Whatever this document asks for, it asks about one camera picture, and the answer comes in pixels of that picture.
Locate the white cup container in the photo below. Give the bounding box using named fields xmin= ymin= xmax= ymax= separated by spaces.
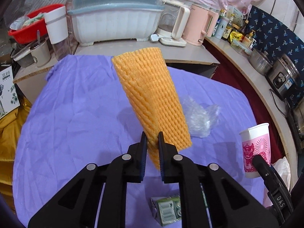
xmin=44 ymin=5 xmax=72 ymax=61

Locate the steel rice cooker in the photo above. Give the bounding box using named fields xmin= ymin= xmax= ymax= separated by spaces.
xmin=266 ymin=54 xmax=300 ymax=100

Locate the trash bin with white bag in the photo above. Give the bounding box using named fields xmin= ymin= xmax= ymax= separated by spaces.
xmin=272 ymin=157 xmax=291 ymax=190

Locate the dish rack with grey lid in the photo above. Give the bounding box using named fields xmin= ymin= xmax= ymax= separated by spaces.
xmin=67 ymin=0 xmax=164 ymax=46

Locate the orange foam net sleeve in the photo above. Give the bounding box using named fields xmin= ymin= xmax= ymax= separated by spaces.
xmin=112 ymin=47 xmax=192 ymax=169

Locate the black power cable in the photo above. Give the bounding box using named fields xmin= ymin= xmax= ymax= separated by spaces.
xmin=268 ymin=88 xmax=289 ymax=118

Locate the red plastic basin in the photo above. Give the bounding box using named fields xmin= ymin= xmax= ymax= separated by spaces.
xmin=8 ymin=4 xmax=63 ymax=44

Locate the white thermos bottle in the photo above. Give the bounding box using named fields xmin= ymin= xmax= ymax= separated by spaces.
xmin=214 ymin=17 xmax=230 ymax=39

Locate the glass electric kettle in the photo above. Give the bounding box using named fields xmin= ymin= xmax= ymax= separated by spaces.
xmin=150 ymin=0 xmax=190 ymax=47

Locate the pink electric kettle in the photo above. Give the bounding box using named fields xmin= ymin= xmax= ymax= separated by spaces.
xmin=182 ymin=4 xmax=219 ymax=46

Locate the clear plastic wrap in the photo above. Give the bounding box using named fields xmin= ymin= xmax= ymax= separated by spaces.
xmin=181 ymin=96 xmax=221 ymax=138

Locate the small steel pot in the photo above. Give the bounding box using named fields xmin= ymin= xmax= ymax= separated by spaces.
xmin=249 ymin=49 xmax=273 ymax=76

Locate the pink white paper cup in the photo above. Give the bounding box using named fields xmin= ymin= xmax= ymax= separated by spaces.
xmin=239 ymin=123 xmax=271 ymax=179

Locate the soy sauce bottle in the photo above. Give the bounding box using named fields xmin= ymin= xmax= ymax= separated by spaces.
xmin=222 ymin=13 xmax=235 ymax=41

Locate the navy floral cloth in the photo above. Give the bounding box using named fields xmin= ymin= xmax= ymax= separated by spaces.
xmin=247 ymin=4 xmax=304 ymax=77

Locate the red velvet curtain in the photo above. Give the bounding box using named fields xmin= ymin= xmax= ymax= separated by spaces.
xmin=203 ymin=40 xmax=285 ymax=163

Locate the dark green drink carton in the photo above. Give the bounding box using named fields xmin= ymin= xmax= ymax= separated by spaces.
xmin=150 ymin=194 xmax=182 ymax=227

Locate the cardboard box green print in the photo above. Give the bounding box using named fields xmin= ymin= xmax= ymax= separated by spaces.
xmin=0 ymin=64 xmax=20 ymax=118

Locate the purple tablecloth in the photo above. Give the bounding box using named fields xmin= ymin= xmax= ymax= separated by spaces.
xmin=12 ymin=55 xmax=264 ymax=225

